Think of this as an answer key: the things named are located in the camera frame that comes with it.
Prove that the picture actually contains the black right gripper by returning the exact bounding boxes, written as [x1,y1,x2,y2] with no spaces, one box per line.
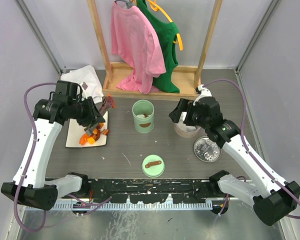
[169,97,210,130]

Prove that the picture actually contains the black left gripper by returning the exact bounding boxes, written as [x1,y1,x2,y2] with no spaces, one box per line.
[68,96,105,127]

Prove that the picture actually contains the white square plate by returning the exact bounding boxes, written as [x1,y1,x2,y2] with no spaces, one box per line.
[65,119,107,148]

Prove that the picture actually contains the white cloth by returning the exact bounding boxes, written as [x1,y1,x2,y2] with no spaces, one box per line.
[60,65,104,104]

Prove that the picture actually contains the metal serving tongs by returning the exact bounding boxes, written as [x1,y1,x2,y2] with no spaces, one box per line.
[84,96,116,135]

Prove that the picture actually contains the mint green tin canister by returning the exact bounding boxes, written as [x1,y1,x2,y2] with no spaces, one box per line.
[132,99,155,134]

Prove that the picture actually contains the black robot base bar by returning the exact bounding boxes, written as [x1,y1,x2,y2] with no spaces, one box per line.
[72,178,226,204]

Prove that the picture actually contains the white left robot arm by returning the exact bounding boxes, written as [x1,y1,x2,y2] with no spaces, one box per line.
[1,80,105,211]

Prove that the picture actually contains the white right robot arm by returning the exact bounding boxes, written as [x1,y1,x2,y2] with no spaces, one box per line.
[169,96,300,226]

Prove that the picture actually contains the round silver tin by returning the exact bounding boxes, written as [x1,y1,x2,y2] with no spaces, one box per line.
[174,122,200,139]

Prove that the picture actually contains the orange salmon sushi piece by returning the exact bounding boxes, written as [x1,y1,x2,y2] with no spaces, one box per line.
[79,133,90,146]

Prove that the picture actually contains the wooden clothes rack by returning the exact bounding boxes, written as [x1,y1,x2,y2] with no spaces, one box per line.
[87,0,222,100]

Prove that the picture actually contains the silver embossed tin lid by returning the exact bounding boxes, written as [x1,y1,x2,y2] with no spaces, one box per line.
[193,136,222,163]

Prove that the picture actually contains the mint green canister lid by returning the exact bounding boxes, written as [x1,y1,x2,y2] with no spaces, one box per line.
[141,154,165,178]

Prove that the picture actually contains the green t-shirt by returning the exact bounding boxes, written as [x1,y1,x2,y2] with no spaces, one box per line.
[136,0,180,94]

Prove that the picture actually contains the pink t-shirt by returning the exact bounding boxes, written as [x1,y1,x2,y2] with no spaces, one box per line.
[111,2,166,94]

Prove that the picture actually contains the orange clothes hanger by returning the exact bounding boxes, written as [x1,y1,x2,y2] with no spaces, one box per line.
[144,0,185,52]

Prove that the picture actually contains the grey clothes hanger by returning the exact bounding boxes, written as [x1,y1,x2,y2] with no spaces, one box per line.
[114,0,137,9]

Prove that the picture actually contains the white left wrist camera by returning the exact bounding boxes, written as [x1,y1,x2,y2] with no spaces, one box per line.
[79,82,88,99]

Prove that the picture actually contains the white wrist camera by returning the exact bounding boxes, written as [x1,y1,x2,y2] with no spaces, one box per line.
[79,82,88,99]
[193,84,212,105]

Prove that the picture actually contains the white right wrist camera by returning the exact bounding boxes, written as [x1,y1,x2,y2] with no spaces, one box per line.
[193,84,212,105]

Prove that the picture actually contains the left aluminium frame post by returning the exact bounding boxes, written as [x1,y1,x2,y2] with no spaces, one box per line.
[14,0,67,75]

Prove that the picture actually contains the white slotted cable duct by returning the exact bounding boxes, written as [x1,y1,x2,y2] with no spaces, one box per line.
[51,200,213,211]

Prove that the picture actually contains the aluminium corner frame post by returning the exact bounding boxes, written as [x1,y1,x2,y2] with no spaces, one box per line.
[235,0,281,73]

